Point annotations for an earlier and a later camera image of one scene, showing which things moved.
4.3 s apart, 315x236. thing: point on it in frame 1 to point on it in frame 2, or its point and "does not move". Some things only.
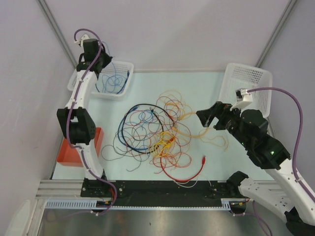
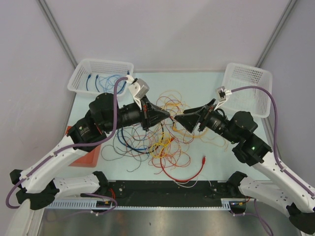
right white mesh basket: x=238 y=76 does not move
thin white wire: x=186 y=182 does not move
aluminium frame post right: x=276 y=34 does not move
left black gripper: x=107 y=59 to x=150 y=114
